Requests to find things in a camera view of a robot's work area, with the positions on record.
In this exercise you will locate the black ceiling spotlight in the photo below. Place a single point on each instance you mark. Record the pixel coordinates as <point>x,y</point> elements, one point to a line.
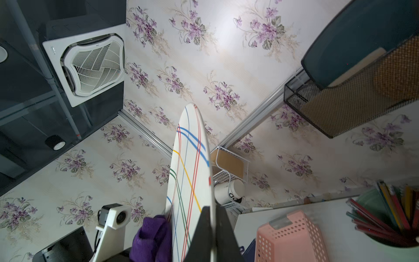
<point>55,142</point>

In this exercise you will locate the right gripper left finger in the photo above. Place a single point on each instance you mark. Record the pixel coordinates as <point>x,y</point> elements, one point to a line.
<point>200,248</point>

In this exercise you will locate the round woven coaster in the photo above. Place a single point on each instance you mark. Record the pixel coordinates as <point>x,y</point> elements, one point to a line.
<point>397,75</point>

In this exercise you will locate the mint green pencil cup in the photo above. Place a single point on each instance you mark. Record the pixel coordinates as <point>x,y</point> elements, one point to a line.
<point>373,202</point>

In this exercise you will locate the pink perforated plastic basket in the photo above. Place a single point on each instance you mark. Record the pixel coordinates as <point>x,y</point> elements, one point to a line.
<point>290,238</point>

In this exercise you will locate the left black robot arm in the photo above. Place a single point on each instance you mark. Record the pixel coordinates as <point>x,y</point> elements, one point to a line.
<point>74,247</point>

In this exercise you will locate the teal plate in organizer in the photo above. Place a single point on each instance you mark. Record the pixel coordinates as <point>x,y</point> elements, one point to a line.
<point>358,30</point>

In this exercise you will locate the navy blue book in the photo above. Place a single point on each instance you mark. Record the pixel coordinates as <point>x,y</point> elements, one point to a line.
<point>249,253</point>

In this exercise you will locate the black mesh wall organizer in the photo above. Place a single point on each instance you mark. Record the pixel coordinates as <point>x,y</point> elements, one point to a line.
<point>348,102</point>

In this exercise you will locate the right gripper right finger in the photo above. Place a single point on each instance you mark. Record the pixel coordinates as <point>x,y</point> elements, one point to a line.
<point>226,244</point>

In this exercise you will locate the white ceiling air vent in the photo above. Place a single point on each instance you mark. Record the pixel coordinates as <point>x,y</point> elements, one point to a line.
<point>88,64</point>

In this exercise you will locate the purple knitted cloth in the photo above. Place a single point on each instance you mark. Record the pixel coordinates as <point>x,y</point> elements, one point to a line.
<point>153,241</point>

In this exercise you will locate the plaid round plate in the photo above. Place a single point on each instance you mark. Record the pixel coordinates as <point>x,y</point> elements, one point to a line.
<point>190,186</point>

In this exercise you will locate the brown cardboard box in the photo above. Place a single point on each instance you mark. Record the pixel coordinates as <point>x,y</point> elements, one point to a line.
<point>222,160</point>

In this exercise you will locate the bundle of coloured pencils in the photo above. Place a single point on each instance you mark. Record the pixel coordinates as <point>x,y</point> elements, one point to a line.
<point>388,214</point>

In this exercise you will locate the white wire wall basket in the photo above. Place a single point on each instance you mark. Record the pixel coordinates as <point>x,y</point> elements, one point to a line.
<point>224,176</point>

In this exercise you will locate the white mug with black print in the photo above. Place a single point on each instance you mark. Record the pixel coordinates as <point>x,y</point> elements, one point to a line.
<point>230,191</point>

